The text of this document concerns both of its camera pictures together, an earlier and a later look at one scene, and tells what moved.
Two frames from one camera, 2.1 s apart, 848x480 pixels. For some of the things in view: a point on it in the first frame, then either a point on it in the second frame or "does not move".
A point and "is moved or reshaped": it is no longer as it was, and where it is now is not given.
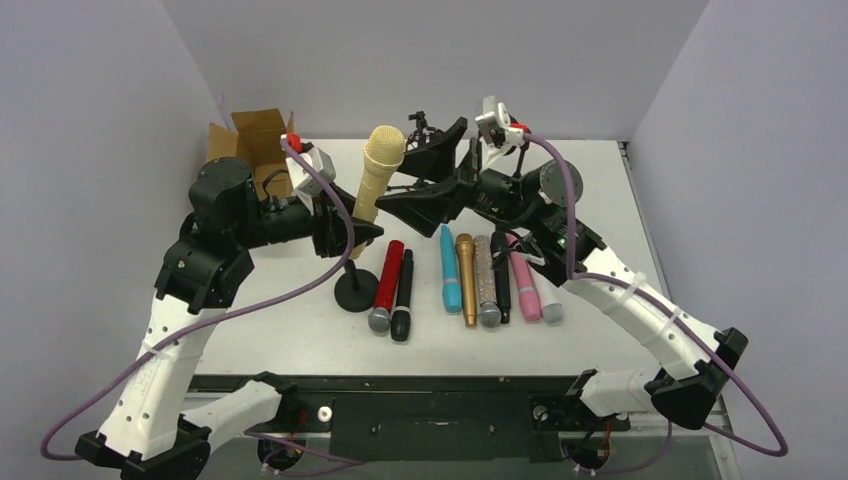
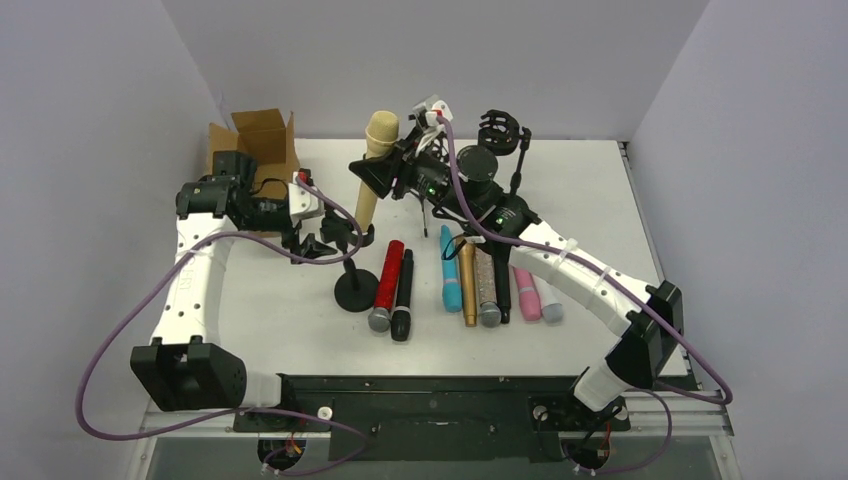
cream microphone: [383, 152] is moved or reshaped
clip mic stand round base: [355, 290] does not move
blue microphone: [451, 288] does not move
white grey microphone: [551, 309] does not move
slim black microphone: [500, 244] does not move
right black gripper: [468, 178] to [399, 175]
